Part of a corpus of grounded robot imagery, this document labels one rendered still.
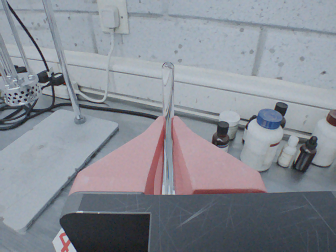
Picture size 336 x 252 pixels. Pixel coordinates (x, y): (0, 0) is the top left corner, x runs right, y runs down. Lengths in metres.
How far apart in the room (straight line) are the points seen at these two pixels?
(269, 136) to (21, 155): 0.50
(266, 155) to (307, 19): 0.28
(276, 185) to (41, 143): 0.50
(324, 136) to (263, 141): 0.13
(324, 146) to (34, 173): 0.56
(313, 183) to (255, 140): 0.15
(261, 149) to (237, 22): 0.28
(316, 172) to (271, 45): 0.28
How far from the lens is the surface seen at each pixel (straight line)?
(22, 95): 0.43
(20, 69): 0.87
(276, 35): 0.53
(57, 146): 0.53
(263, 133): 0.41
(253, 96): 0.53
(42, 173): 0.48
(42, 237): 0.41
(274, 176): 0.47
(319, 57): 0.55
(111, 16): 0.60
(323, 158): 0.52
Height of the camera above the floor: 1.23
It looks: 37 degrees down
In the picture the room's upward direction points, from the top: 1 degrees counter-clockwise
